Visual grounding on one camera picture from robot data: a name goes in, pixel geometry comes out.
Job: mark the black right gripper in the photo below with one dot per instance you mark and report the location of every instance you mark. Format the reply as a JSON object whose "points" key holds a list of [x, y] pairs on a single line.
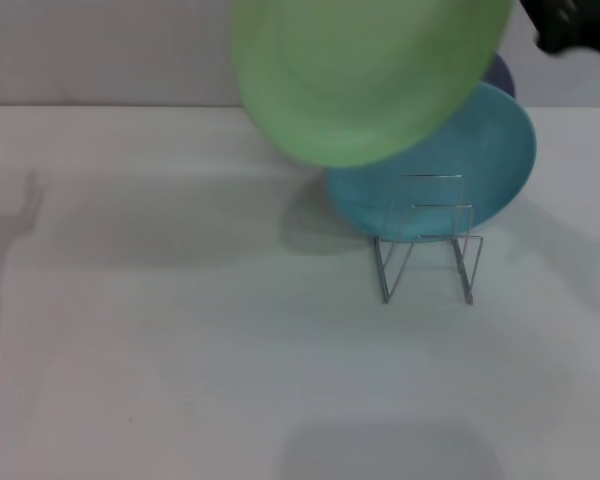
{"points": [[575, 25]]}

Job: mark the green round plate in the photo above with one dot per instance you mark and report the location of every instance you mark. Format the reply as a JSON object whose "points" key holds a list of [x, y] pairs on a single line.
{"points": [[360, 75]]}

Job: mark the purple round plate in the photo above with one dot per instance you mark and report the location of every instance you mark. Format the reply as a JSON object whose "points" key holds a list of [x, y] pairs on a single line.
{"points": [[502, 75]]}

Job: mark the teal round plate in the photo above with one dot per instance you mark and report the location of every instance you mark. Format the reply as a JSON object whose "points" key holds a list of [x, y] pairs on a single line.
{"points": [[480, 150]]}

